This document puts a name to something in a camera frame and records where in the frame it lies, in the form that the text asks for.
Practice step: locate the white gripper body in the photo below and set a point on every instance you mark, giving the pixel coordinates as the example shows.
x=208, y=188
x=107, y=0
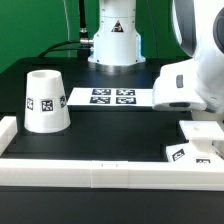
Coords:
x=174, y=89

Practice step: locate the white lamp base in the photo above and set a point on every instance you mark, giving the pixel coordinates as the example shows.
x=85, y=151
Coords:
x=199, y=148

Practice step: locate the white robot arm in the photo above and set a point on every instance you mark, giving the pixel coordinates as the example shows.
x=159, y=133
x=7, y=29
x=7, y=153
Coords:
x=199, y=30

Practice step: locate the white lamp shade cone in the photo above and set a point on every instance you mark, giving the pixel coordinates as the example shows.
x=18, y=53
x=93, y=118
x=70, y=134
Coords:
x=46, y=108

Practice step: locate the white marker sheet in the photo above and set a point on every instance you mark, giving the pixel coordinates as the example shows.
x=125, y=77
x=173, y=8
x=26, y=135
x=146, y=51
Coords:
x=110, y=97

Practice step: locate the white left fence wall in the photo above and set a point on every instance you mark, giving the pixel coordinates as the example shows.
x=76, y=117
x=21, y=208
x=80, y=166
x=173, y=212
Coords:
x=8, y=130

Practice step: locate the white fence wall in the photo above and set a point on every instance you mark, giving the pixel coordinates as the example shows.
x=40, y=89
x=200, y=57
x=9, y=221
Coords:
x=8, y=130
x=97, y=174

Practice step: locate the white front fence wall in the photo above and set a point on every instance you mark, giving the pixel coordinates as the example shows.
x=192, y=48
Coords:
x=97, y=174

